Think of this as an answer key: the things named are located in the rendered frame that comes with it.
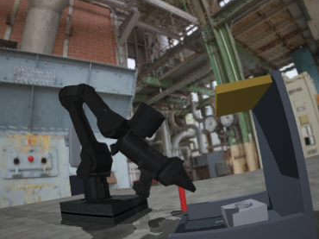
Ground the red peg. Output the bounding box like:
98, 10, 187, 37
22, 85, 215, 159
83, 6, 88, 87
178, 187, 187, 211

